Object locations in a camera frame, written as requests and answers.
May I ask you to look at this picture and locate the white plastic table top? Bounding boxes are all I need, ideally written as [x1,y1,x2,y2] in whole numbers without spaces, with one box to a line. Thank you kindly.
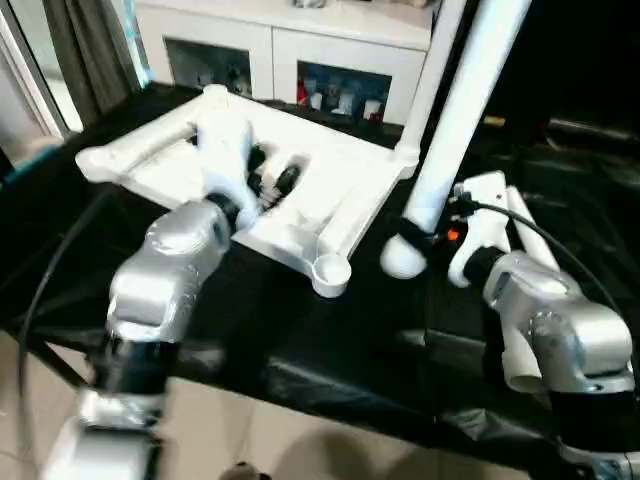
[74,84,419,300]

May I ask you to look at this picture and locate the white plastic table leg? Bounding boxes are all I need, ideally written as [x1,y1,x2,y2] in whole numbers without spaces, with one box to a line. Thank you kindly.
[379,0,534,279]
[499,344,546,394]
[507,187,562,275]
[394,0,469,157]

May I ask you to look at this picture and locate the white cabinet with glass doors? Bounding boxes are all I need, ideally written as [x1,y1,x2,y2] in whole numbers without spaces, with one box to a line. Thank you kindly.
[134,0,434,127]

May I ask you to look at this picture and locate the black glossy mat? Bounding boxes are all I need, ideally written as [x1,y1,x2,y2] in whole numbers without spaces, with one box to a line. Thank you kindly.
[0,82,640,471]

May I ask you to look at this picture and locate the black long pole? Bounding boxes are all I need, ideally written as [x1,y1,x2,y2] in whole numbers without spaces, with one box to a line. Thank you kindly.
[549,117,640,145]

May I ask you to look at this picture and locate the grey brown curtain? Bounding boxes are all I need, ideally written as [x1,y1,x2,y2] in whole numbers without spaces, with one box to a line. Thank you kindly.
[44,0,146,121]

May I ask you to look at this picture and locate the black backdrop cloth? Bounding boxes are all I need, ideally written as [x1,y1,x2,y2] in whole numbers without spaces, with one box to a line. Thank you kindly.
[424,0,640,131]

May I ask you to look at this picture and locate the black metal table leg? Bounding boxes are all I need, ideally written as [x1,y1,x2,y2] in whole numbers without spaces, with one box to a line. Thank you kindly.
[29,334,96,389]

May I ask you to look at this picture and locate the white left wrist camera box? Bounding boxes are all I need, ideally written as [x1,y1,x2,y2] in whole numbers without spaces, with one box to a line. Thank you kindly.
[192,117,259,229]

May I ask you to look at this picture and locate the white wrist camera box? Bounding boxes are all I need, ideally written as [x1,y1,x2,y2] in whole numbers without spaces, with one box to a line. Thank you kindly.
[447,170,514,289]
[192,117,259,229]

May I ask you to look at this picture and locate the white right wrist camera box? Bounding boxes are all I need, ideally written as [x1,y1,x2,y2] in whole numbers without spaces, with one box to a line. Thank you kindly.
[447,170,514,289]

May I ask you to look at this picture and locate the white window frame bar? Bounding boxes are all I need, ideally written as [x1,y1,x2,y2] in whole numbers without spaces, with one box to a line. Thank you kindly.
[0,9,69,146]

